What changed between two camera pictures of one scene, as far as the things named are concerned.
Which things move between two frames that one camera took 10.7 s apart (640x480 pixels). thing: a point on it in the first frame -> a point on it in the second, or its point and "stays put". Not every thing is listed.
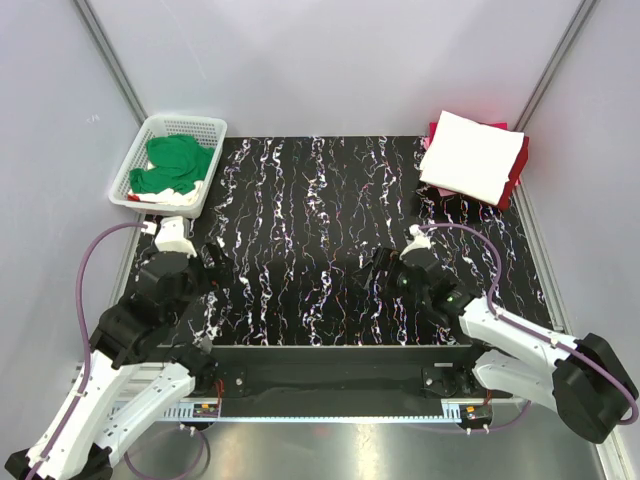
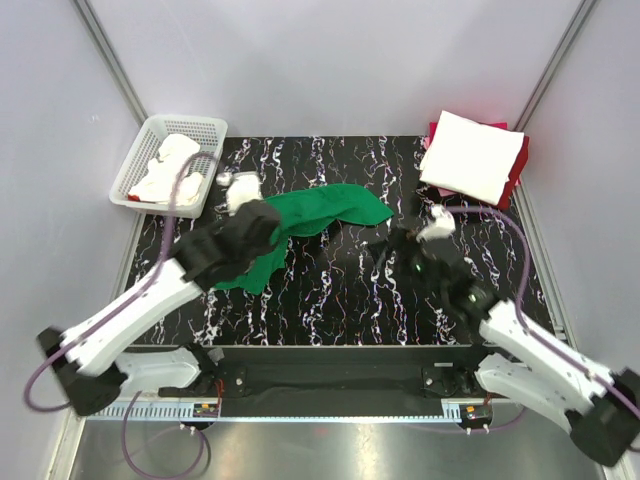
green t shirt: [176, 163] -> [308, 210]
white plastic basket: [209, 133] stays put
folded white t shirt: [471, 159] stays put
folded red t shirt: [518, 168] stays put
